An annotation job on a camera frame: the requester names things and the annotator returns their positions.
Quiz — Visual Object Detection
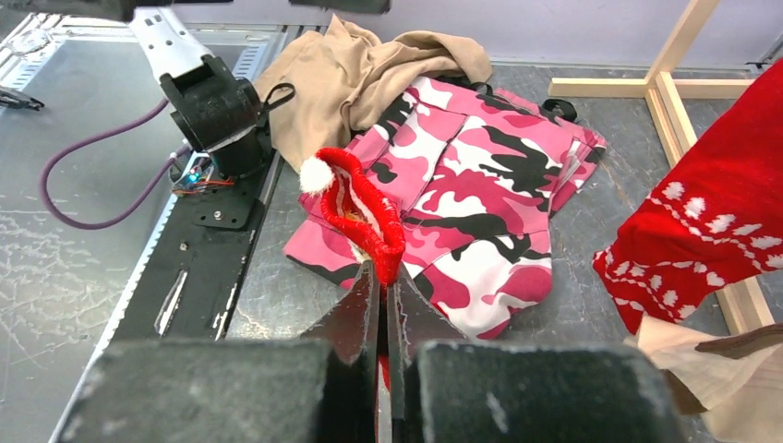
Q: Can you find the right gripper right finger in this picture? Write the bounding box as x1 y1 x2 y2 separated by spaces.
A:
386 269 685 442

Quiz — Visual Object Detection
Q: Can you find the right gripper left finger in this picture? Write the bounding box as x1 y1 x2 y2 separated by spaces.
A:
57 262 380 442

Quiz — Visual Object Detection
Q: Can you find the tan brown striped sock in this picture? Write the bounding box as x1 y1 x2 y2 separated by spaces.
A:
625 317 782 442

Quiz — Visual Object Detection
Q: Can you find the red white patterned sock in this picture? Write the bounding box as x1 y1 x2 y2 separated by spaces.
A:
592 64 782 333

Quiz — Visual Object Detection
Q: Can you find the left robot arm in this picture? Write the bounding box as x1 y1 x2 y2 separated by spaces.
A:
128 6 265 178

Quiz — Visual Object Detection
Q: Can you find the wooden hanger stand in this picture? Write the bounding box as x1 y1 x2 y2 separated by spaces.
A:
548 0 774 334

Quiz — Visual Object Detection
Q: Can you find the pink camouflage cloth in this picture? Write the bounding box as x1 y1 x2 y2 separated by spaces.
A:
282 74 609 341

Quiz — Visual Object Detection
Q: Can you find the beige cloth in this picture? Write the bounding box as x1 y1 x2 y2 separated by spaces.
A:
253 16 492 171

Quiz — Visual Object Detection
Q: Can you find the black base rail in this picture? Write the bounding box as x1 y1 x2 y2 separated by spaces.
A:
48 152 283 443

